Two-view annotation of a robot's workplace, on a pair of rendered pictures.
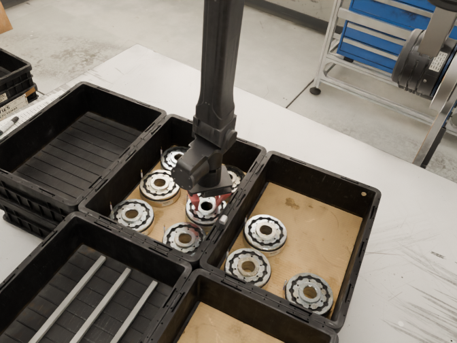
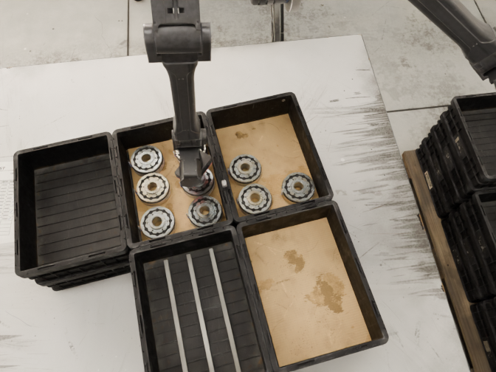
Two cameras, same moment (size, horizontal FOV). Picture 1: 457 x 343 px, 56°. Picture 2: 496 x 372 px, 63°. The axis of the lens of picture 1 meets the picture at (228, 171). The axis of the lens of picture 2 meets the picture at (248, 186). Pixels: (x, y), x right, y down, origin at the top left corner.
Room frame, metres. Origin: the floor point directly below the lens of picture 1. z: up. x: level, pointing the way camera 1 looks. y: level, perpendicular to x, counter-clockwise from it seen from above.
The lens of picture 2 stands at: (0.13, 0.23, 1.99)
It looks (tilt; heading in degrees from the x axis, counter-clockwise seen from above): 65 degrees down; 325
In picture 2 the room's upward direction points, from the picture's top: 1 degrees counter-clockwise
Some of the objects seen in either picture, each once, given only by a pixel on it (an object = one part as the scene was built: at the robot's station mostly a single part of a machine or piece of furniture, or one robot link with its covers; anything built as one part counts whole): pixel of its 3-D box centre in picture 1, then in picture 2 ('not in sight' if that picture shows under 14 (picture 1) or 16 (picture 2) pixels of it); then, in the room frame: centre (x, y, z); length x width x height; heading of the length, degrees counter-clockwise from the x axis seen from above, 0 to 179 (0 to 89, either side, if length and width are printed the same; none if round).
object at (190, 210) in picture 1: (206, 207); (197, 180); (0.68, 0.04, 0.86); 0.10 x 0.10 x 0.01
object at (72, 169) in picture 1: (82, 152); (75, 206); (0.82, 0.39, 0.87); 0.40 x 0.30 x 0.11; 159
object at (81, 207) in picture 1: (180, 179); (170, 176); (0.71, 0.11, 0.92); 0.40 x 0.30 x 0.02; 159
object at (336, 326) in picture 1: (298, 227); (266, 153); (0.60, -0.17, 0.92); 0.40 x 0.30 x 0.02; 159
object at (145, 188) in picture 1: (160, 184); (152, 187); (0.74, 0.17, 0.86); 0.10 x 0.10 x 0.01
